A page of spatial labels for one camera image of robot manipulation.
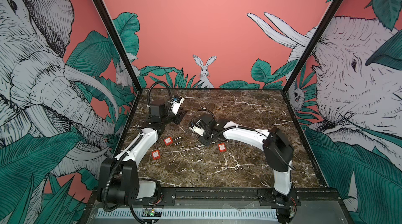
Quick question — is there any red padlock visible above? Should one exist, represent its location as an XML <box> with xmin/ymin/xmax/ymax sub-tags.
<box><xmin>152</xmin><ymin>150</ymin><xmax>161</xmax><ymax>160</ymax></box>
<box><xmin>218</xmin><ymin>143</ymin><xmax>227</xmax><ymax>152</ymax></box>

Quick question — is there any red padlock shackle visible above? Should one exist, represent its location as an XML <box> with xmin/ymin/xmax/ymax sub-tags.
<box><xmin>163</xmin><ymin>137</ymin><xmax>183</xmax><ymax>146</ymax></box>

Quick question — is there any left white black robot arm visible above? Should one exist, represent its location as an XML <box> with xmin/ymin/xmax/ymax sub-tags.
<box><xmin>97</xmin><ymin>110</ymin><xmax>187</xmax><ymax>212</ymax></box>

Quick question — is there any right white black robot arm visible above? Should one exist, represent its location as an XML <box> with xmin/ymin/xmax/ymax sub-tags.
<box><xmin>189</xmin><ymin>114</ymin><xmax>297</xmax><ymax>207</ymax></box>

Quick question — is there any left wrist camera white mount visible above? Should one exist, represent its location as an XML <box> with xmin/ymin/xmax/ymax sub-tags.
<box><xmin>170</xmin><ymin>95</ymin><xmax>184</xmax><ymax>115</ymax></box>

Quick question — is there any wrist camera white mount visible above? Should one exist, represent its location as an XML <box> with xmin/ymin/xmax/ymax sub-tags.
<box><xmin>170</xmin><ymin>95</ymin><xmax>184</xmax><ymax>115</ymax></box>
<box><xmin>189</xmin><ymin>123</ymin><xmax>205</xmax><ymax>136</ymax></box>

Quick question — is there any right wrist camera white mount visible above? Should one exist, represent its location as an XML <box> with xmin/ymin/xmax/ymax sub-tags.
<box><xmin>189</xmin><ymin>123</ymin><xmax>205</xmax><ymax>136</ymax></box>

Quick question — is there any right black corrugated cable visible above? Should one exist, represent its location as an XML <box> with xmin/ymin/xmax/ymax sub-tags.
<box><xmin>191</xmin><ymin>109</ymin><xmax>216</xmax><ymax>127</ymax></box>

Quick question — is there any black corrugated cable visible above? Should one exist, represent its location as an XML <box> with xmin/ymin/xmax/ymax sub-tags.
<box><xmin>191</xmin><ymin>109</ymin><xmax>216</xmax><ymax>127</ymax></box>
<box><xmin>147</xmin><ymin>81</ymin><xmax>174</xmax><ymax>109</ymax></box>

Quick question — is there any left black corrugated cable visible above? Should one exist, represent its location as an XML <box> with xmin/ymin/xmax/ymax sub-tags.
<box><xmin>147</xmin><ymin>81</ymin><xmax>174</xmax><ymax>109</ymax></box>

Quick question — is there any white slotted cable duct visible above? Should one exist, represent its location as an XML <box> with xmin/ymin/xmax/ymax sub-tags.
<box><xmin>95</xmin><ymin>208</ymin><xmax>278</xmax><ymax>220</ymax></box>

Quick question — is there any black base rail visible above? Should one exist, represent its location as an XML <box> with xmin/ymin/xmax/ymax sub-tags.
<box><xmin>90</xmin><ymin>187</ymin><xmax>341</xmax><ymax>207</ymax></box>

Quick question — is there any left black frame post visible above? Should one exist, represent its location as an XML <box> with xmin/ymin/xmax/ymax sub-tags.
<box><xmin>92</xmin><ymin>0</ymin><xmax>142</xmax><ymax>92</ymax></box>

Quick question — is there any black frame post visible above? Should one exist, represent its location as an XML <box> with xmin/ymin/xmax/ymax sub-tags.
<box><xmin>281</xmin><ymin>0</ymin><xmax>343</xmax><ymax>94</ymax></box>
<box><xmin>92</xmin><ymin>0</ymin><xmax>142</xmax><ymax>92</ymax></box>

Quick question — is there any right black frame post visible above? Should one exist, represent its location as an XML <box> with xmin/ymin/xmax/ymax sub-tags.
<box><xmin>281</xmin><ymin>0</ymin><xmax>343</xmax><ymax>94</ymax></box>

